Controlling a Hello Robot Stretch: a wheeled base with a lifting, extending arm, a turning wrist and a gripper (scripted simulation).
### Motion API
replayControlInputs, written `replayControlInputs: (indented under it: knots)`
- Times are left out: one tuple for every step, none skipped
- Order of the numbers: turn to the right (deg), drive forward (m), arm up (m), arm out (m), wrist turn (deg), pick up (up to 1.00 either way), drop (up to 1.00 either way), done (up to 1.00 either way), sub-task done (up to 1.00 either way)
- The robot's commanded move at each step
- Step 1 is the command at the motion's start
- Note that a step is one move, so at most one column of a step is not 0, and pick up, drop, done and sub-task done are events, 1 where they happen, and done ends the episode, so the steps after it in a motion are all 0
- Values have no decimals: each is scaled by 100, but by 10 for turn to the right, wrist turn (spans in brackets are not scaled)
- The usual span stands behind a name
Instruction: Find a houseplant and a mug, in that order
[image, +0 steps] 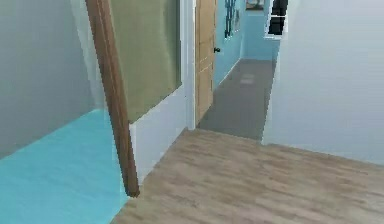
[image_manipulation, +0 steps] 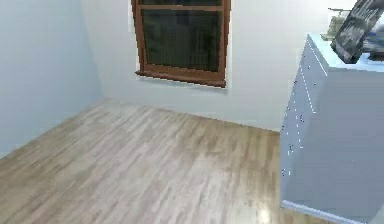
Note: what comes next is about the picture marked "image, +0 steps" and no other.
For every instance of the light wooden panelled door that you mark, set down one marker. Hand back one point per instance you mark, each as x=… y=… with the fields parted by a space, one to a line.
x=204 y=60

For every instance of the framed wall picture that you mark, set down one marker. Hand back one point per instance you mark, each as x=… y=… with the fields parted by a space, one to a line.
x=255 y=4

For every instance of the dark wall decoration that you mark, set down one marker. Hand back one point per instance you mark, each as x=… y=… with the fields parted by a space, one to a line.
x=229 y=16

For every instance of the dark brown wooden door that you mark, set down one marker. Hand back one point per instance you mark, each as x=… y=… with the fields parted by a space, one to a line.
x=115 y=100

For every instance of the white framed dark window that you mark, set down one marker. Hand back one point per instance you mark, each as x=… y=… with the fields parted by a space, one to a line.
x=277 y=18

